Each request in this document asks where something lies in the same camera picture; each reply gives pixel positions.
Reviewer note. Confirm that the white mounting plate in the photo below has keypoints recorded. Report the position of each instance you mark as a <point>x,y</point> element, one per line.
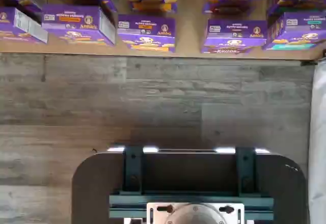
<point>155,215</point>

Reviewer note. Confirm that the dark green metal frame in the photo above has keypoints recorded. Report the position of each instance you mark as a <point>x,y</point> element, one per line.
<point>132,170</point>

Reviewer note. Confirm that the dark rounded base plate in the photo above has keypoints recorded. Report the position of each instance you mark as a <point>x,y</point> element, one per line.
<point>96,183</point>

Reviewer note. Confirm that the white fabric backdrop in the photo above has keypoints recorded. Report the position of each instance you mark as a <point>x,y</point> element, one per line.
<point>319,132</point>

